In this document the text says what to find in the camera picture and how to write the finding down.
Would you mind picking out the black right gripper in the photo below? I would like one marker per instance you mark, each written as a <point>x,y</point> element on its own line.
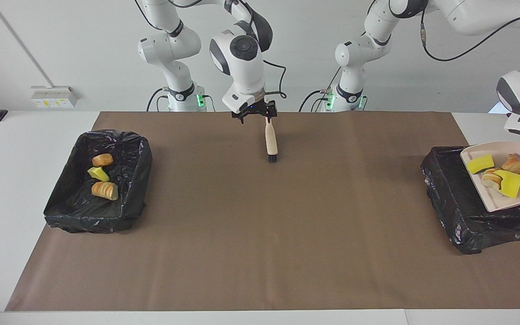
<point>257,109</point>

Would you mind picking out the orange crusty bread piece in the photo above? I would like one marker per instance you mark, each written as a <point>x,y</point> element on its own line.
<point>515,164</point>

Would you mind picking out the yellow sponge block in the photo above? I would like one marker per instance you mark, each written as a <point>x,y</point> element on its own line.
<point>510,184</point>

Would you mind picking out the pale yellow foam piece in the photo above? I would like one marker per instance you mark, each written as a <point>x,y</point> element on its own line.
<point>491,179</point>

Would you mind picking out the thick green yellow sponge scrap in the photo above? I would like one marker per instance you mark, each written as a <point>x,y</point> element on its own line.
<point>480,164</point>

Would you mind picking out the brown bread roll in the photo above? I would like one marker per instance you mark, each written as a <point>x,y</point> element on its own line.
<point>102,159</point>

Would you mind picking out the thin green yellow sponge scrap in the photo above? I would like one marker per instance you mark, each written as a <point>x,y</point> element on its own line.
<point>98,174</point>

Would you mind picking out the pale bread chunk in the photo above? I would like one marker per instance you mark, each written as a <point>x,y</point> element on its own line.
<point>104,190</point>

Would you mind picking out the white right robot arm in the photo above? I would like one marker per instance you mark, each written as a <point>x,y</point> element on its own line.
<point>242,67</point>

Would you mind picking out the black bag lined bin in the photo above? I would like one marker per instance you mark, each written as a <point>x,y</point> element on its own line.
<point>458,212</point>
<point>70,203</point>

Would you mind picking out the brown paper table mat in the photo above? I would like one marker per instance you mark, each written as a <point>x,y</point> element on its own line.
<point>242,271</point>

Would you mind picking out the white wall socket box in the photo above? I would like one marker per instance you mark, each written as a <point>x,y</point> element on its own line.
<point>54,97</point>

